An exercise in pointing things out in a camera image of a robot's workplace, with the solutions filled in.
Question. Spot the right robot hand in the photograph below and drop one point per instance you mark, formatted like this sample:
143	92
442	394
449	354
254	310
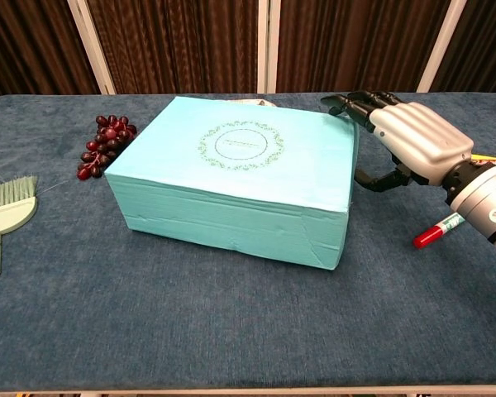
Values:
421	136

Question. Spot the light blue shoe box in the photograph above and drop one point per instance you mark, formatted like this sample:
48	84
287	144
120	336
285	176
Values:
231	186

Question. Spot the yellow curry box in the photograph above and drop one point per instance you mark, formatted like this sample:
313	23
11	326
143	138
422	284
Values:
494	159

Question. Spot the red capped marker pen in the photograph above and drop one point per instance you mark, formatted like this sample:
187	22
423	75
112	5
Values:
427	237

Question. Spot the brown curtain partition panel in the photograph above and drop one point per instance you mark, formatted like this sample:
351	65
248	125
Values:
487	41
169	41
25	41
347	41

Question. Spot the blue table cover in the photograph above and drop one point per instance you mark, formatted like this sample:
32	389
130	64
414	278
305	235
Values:
190	322

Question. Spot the dark purple grape bunch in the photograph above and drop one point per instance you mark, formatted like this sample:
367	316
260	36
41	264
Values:
105	142

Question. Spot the mint green hand brush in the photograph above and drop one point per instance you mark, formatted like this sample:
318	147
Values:
8	211

